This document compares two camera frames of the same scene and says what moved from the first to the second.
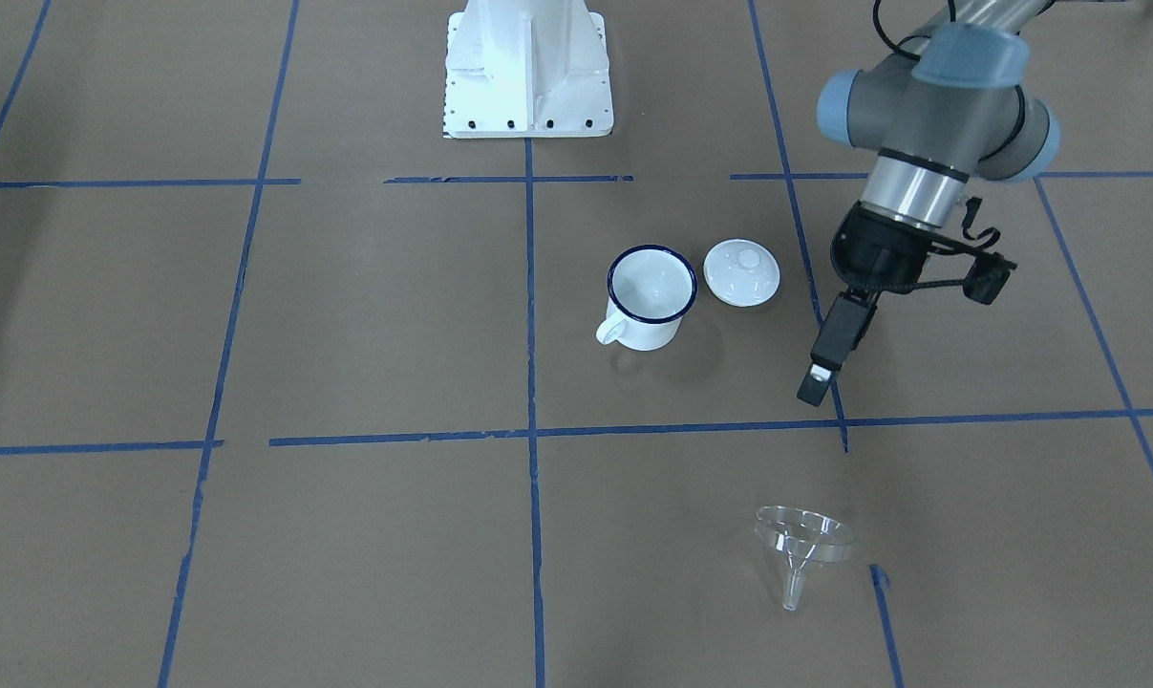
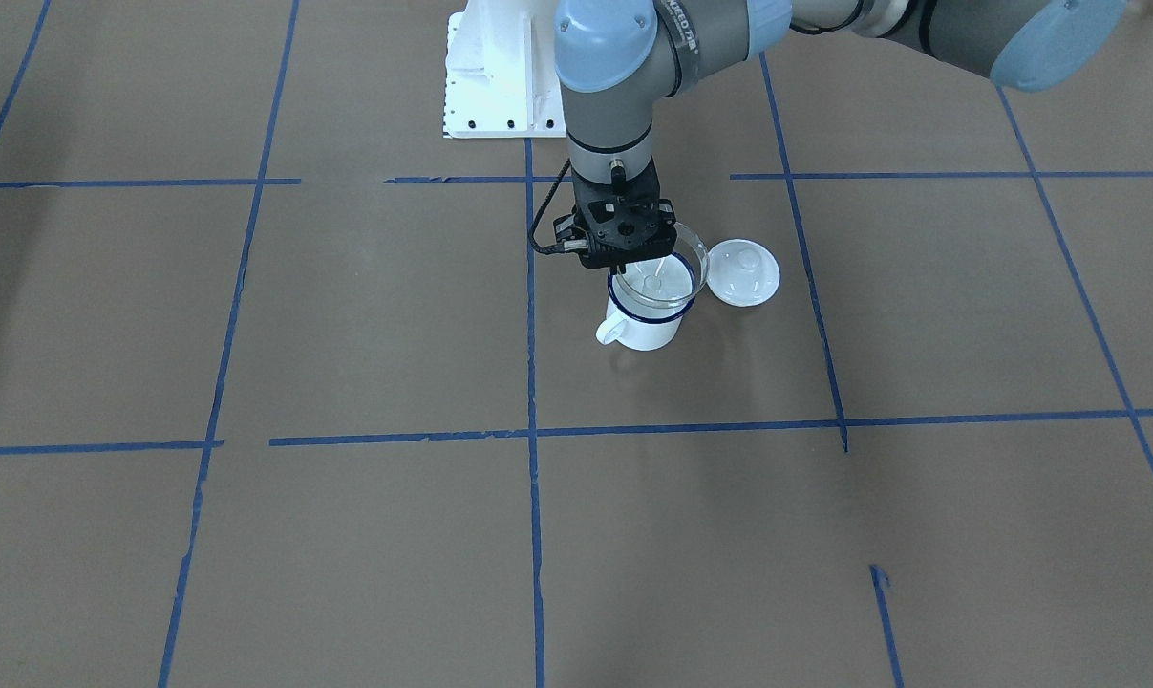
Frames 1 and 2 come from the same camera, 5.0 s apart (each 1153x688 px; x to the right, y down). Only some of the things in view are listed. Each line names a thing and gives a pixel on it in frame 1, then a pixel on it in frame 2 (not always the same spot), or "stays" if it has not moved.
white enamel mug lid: [741, 272] stays
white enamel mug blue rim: [650, 290] stays
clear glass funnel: [801, 537] -> [670, 280]
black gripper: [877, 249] -> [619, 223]
